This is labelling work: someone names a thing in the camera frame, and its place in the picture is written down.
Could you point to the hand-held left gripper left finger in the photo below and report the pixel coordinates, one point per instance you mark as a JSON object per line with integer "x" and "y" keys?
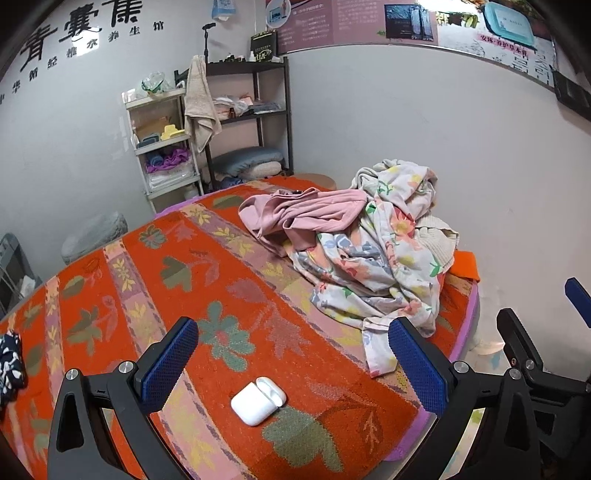
{"x": 171, "y": 364}

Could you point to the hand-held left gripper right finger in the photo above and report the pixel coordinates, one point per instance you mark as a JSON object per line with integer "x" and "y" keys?
{"x": 418, "y": 364}

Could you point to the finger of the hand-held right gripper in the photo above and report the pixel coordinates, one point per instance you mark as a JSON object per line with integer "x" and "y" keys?
{"x": 519, "y": 337}
{"x": 578, "y": 295}

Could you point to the pink shirt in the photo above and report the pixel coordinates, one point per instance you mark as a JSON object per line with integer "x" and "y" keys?
{"x": 314, "y": 207}

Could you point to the orange cloth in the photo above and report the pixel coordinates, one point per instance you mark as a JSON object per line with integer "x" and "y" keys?
{"x": 466, "y": 267}

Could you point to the white earbuds case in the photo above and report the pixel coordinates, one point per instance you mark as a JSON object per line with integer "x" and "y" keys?
{"x": 251, "y": 401}

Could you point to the orange floral blanket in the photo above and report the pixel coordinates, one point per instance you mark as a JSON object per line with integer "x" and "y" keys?
{"x": 115, "y": 286}

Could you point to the white floral garment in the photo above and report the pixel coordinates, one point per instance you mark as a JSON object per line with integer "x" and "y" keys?
{"x": 392, "y": 258}

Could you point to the cream knitted sweater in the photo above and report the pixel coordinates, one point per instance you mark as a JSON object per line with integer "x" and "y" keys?
{"x": 438, "y": 240}

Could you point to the grey round cushion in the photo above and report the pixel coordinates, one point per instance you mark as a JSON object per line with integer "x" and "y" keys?
{"x": 92, "y": 235}

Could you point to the navy floral garment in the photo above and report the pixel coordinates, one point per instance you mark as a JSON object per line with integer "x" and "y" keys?
{"x": 9, "y": 369}

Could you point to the clear plastic packet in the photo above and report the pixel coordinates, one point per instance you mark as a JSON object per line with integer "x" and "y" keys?
{"x": 171, "y": 177}

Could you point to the purple cloth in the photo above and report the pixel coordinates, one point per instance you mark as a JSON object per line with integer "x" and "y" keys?
{"x": 173, "y": 159}

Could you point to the wooden stool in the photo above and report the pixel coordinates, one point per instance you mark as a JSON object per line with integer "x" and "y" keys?
{"x": 318, "y": 179}

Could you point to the beige pillow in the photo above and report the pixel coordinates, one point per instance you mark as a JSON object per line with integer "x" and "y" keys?
{"x": 263, "y": 170}

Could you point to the grey pillow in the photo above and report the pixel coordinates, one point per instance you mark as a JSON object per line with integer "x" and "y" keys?
{"x": 244, "y": 159}

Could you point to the grey blue box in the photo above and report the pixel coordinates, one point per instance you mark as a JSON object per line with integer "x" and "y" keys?
{"x": 148, "y": 142}

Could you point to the white shelf rack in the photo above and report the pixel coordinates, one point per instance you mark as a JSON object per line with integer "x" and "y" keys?
{"x": 161, "y": 138}

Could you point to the yellow sponge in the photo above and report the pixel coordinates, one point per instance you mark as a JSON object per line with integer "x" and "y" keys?
{"x": 171, "y": 133}

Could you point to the beige towel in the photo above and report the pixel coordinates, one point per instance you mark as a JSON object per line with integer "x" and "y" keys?
{"x": 198, "y": 106}

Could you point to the stack of folded cloths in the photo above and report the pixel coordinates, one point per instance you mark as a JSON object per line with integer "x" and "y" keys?
{"x": 231, "y": 108}

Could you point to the black shelf rack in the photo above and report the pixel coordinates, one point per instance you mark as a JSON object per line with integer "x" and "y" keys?
{"x": 286, "y": 115}

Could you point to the green glass bowl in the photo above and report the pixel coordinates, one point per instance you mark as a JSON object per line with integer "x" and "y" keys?
{"x": 156, "y": 84}

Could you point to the black pole stand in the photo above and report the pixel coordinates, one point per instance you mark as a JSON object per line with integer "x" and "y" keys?
{"x": 206, "y": 44}

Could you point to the black box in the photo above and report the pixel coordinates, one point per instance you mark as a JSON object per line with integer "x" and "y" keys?
{"x": 263, "y": 46}

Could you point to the blue paper bag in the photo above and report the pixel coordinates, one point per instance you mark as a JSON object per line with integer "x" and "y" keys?
{"x": 224, "y": 8}

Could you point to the black wall frame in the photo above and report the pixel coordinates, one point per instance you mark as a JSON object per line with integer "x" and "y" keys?
{"x": 575, "y": 97}

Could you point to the wall poster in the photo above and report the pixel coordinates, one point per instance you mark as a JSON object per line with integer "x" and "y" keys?
{"x": 360, "y": 23}

